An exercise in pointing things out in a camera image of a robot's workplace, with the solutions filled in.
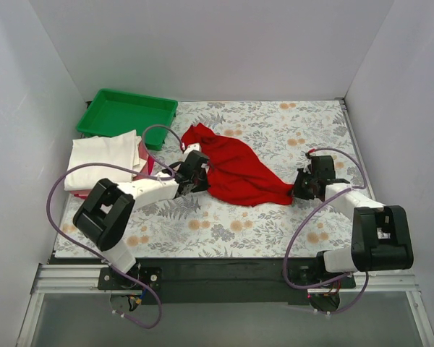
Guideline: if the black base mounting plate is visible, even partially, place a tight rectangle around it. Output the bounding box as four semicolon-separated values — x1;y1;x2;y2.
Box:
48;254;357;307

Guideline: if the white folded t shirt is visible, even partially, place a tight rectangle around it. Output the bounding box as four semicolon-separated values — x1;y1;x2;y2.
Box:
63;129;142;192

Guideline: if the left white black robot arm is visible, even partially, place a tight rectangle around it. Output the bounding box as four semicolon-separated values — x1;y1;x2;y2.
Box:
73;149;209;289

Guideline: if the pink folded t shirt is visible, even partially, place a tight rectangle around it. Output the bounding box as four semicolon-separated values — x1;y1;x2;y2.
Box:
70;140;156;199

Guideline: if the aluminium frame rail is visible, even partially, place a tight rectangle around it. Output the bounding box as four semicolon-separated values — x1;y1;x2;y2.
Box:
17;265;434;346

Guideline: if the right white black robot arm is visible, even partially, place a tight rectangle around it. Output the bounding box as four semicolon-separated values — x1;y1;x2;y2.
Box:
292;154;414;288

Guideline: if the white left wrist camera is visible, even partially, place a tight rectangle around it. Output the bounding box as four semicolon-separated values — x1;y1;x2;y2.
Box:
183;143;201;158

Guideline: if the floral patterned table mat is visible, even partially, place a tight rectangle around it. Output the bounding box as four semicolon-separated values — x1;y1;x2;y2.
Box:
53;100;391;260

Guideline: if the purple cable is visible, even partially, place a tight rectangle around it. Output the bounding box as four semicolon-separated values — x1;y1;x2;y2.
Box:
46;124;186;329
281;147;370;317

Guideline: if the green plastic tray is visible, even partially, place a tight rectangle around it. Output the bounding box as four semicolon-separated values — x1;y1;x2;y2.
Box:
76;88;178;137

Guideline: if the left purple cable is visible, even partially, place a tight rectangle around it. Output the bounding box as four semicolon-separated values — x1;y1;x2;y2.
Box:
46;124;186;329

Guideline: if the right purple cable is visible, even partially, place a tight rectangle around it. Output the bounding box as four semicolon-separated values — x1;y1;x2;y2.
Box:
281;147;370;317

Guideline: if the red t shirt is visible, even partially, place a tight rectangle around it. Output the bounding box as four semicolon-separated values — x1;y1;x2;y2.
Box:
182;124;293;207

